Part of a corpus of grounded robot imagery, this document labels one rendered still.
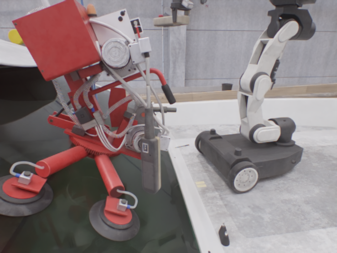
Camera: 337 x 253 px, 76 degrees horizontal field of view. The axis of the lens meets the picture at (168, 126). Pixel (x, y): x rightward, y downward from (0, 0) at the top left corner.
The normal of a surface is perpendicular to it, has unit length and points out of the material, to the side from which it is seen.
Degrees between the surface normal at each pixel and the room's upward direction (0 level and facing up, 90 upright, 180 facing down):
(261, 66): 90
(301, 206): 0
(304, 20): 90
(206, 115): 90
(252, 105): 114
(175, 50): 90
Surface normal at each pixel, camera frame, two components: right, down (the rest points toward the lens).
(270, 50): 0.17, 0.70
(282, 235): 0.00, -0.94
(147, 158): -0.45, 0.31
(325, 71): 0.15, 0.34
